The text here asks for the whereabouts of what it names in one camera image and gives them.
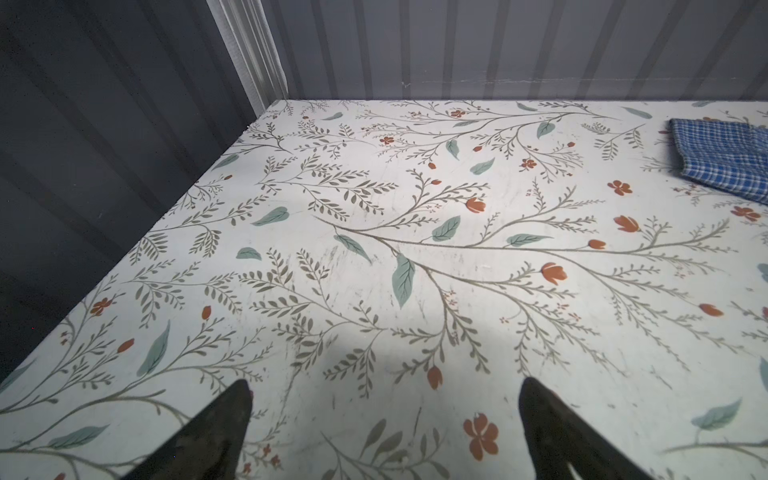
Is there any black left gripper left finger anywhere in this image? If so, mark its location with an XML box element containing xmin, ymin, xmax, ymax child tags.
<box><xmin>125</xmin><ymin>380</ymin><xmax>253</xmax><ymax>480</ymax></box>

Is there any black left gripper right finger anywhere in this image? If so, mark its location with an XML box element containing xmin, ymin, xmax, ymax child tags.
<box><xmin>518</xmin><ymin>377</ymin><xmax>651</xmax><ymax>480</ymax></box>

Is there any blue plaid shirt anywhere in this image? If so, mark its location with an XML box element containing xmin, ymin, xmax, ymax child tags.
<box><xmin>669</xmin><ymin>118</ymin><xmax>767</xmax><ymax>205</ymax></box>

